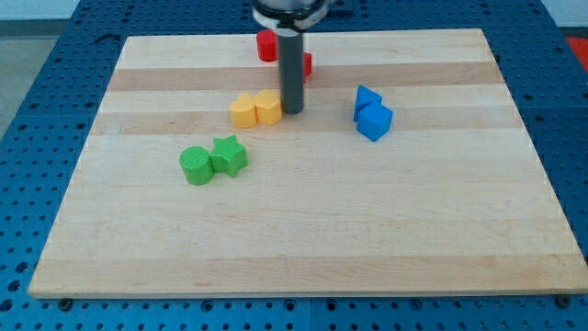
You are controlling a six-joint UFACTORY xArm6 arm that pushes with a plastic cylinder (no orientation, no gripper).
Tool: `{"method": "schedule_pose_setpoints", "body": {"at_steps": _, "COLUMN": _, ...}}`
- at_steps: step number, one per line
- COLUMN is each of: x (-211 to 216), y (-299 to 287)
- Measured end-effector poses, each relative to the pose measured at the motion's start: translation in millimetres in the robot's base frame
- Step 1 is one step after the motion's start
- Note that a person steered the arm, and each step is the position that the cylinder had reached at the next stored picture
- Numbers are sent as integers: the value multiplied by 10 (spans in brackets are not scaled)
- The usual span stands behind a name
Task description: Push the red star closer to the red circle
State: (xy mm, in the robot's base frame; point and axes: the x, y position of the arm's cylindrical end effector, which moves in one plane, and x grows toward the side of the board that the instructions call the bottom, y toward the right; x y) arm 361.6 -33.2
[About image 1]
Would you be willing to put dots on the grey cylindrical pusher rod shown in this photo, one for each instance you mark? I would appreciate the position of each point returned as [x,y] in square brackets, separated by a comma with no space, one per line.
[290,68]

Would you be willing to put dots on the red star block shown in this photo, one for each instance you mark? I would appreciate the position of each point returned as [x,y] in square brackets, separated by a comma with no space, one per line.
[307,65]

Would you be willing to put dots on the red circle block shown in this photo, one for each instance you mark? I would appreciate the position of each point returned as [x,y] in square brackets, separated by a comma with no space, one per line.
[266,44]

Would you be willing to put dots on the green star block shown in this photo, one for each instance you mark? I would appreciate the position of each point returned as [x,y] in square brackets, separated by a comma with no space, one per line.
[228,156]

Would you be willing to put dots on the green circle block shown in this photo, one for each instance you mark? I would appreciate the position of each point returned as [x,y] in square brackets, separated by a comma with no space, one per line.
[196,165]

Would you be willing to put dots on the yellow pentagon block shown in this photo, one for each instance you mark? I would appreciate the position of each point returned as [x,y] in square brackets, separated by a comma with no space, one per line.
[268,107]

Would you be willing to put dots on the yellow heart block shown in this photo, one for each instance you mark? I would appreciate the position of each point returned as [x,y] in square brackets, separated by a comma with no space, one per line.
[242,111]

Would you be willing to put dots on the blue triangle block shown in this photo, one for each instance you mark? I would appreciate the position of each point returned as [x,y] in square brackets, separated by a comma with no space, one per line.
[364,96]

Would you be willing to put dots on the blue cube block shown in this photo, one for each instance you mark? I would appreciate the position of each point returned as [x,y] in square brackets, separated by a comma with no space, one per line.
[374,121]

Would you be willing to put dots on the wooden board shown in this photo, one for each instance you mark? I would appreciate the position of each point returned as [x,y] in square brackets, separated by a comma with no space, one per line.
[452,200]

